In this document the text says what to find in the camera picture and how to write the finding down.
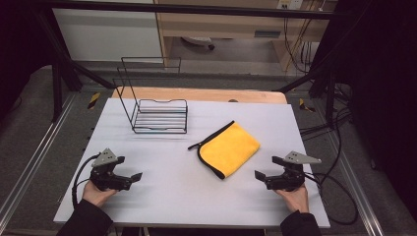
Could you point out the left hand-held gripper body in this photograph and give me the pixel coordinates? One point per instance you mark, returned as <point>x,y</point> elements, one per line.
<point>104,157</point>

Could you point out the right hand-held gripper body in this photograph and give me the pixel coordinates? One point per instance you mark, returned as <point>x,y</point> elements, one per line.
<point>290,180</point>

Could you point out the yellow cloth with black trim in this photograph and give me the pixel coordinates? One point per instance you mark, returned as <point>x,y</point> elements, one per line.
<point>229,149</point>

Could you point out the person's right hand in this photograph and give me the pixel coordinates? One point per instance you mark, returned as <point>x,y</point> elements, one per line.
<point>297,199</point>

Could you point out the person's left hand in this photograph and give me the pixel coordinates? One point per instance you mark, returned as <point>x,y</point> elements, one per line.
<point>94,195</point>

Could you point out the yellow black striped tape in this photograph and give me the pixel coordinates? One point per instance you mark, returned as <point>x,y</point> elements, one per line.
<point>305,105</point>
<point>94,101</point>

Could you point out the wooden table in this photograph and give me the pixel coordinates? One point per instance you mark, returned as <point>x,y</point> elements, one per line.
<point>209,95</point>

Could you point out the white cabinet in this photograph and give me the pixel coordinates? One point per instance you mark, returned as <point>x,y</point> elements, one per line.
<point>108,34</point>

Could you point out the black curtain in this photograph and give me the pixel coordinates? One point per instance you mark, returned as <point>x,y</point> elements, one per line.
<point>19,49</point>
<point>383,91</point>

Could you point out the office chair base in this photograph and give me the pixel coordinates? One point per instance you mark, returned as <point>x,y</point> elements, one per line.
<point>200,41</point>

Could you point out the aluminium rail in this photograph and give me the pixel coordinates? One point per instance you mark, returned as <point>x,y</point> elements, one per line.
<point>36,157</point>
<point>357,190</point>

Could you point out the black metal frame stand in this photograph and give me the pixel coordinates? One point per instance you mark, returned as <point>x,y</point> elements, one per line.
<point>323,82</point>
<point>65,72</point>

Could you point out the white wall socket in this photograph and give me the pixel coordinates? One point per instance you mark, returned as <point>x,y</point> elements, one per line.
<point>290,4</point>

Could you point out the black horizontal frame bar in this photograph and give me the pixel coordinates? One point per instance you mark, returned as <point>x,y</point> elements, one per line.
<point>196,9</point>

